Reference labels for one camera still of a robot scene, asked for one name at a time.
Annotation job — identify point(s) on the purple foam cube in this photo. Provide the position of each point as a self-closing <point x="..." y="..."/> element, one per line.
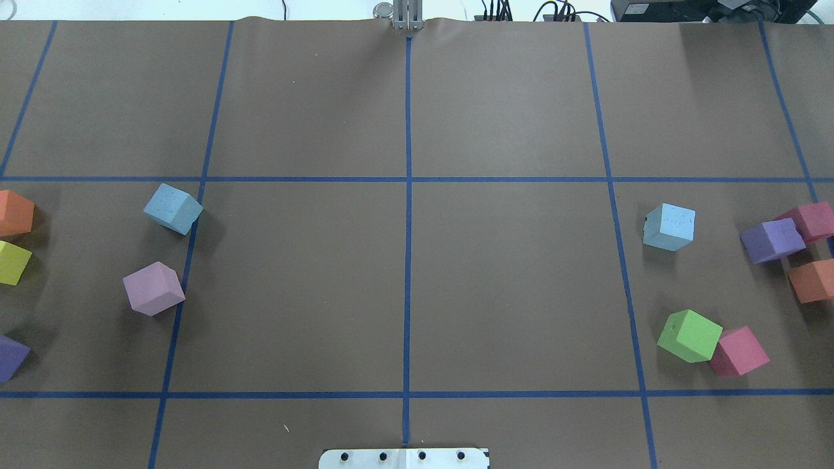
<point x="13" y="354"/>
<point x="772" y="240"/>

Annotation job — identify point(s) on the yellow foam cube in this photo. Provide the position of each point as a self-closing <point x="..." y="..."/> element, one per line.
<point x="14" y="260"/>

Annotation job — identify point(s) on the black monitor base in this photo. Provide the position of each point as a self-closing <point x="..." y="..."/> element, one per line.
<point x="785" y="12"/>

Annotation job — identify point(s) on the grey metal clamp post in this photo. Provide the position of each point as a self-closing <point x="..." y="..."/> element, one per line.
<point x="403" y="14"/>

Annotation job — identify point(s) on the light blue foam cube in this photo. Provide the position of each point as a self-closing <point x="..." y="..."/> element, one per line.
<point x="174" y="209"/>
<point x="669" y="227"/>

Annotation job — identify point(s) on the brown paper table cover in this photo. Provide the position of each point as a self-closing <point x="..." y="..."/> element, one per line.
<point x="411" y="239"/>

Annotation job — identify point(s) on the orange foam cube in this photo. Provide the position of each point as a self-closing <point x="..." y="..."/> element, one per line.
<point x="813" y="281"/>
<point x="17" y="214"/>

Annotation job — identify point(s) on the lilac pink foam cube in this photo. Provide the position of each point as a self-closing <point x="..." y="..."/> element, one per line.
<point x="153" y="289"/>

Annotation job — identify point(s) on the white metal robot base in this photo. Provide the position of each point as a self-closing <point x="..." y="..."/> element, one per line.
<point x="406" y="458"/>

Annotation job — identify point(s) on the green foam cube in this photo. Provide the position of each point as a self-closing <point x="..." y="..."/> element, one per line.
<point x="690" y="336"/>

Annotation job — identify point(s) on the magenta pink foam cube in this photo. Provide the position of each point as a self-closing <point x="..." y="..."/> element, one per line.
<point x="814" y="222"/>
<point x="738" y="352"/>

